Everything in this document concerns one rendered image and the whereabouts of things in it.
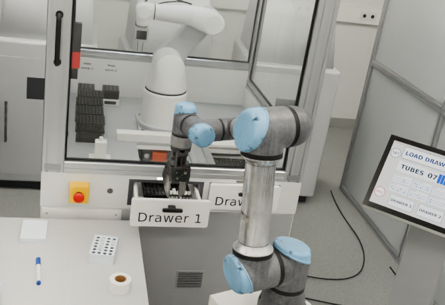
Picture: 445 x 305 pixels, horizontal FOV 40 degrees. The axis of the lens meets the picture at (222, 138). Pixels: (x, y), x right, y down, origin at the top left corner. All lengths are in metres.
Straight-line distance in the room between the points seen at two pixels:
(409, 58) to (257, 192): 2.57
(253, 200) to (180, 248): 0.92
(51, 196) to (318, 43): 1.15
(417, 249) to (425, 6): 1.88
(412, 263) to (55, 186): 1.42
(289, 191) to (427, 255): 0.59
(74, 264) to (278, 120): 0.92
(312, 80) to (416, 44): 1.76
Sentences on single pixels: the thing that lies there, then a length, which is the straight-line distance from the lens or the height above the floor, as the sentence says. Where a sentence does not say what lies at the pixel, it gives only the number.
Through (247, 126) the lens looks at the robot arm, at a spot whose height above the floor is 1.43.
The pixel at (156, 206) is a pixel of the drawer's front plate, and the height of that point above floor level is 0.90.
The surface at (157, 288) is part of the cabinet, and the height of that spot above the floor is 0.43.
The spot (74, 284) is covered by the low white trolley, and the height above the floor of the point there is 0.76.
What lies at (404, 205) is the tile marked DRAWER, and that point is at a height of 1.00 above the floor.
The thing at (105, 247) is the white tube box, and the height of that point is 0.79.
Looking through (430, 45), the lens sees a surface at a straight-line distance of 3.91.
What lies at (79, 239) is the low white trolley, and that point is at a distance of 2.30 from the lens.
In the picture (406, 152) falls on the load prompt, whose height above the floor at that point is 1.16.
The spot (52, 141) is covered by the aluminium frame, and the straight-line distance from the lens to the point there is 2.30.
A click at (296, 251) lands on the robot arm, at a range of 1.81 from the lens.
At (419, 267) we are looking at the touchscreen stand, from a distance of 2.59.
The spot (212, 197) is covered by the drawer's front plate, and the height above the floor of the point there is 0.87.
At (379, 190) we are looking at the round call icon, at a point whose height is 1.02.
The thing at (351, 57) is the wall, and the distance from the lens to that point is 5.98.
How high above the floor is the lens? 1.99
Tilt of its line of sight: 22 degrees down
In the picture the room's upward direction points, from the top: 9 degrees clockwise
